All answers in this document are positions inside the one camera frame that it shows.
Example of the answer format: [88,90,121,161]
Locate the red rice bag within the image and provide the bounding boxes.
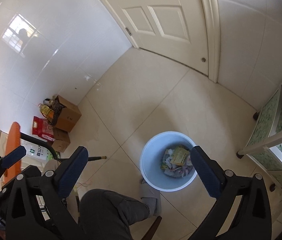
[32,116,55,140]

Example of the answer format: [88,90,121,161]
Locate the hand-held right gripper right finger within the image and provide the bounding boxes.
[188,146,273,240]

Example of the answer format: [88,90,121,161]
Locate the white panel door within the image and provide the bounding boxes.
[88,0,220,82]

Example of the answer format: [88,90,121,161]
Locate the pale blue plastic bin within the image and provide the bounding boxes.
[140,131,198,192]

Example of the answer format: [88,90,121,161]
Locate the grey slipper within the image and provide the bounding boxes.
[140,177,162,217]

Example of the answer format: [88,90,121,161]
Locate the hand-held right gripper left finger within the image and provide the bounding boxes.
[5,146,89,240]

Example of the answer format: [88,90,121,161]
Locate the crushed green white carton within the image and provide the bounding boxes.
[161,149,175,170]

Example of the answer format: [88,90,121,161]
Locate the orange round table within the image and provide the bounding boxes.
[2,122,56,178]

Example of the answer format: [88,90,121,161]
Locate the white rice bag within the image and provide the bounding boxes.
[21,140,55,167]

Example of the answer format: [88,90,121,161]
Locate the black stick wooden tip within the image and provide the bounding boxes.
[56,156,107,163]

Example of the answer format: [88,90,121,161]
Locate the white shelf green panels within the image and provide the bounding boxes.
[236,55,282,193]

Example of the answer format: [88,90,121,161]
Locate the yellow snack wrapper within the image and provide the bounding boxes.
[171,147,190,166]

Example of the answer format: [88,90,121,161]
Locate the dark patterned bag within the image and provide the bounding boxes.
[43,97,65,127]

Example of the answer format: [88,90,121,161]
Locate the cream base cabinet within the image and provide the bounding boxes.
[0,127,10,160]

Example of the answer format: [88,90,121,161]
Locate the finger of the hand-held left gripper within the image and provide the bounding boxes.
[0,146,28,183]
[2,165,43,195]

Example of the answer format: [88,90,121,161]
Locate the large cardboard box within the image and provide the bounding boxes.
[53,94,82,132]

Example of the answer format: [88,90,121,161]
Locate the yellow cooking oil bottle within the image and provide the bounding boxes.
[39,102,54,123]

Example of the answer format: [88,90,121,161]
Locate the small cardboard box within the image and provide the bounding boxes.
[51,128,71,153]

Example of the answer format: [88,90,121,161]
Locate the person's grey trouser leg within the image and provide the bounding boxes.
[78,189,150,240]

